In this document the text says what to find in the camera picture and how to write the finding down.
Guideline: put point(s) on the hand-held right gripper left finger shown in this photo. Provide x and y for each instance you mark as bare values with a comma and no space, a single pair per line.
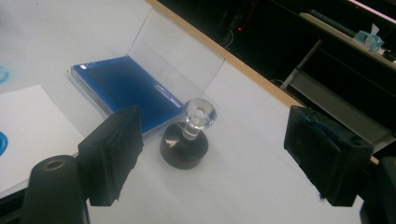
109,155

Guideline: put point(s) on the blue ink pad clear box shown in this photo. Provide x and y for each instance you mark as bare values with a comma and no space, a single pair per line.
124,87

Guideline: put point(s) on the small white paper sheet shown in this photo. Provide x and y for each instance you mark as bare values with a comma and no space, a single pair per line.
34,130

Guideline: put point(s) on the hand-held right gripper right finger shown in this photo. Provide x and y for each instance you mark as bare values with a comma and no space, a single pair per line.
327,158

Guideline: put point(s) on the black stamp with crystal knob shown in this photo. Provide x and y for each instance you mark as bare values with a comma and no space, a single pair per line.
183,146

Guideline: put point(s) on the dark keyboard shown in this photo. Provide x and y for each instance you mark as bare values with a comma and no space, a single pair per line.
333,22

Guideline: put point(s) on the blue tissue pack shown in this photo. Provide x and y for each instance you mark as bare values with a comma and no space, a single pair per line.
369,39

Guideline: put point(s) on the grey metal frame desk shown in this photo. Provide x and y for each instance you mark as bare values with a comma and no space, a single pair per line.
336,99

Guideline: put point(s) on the black computer mouse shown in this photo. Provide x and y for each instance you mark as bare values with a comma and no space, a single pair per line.
389,55

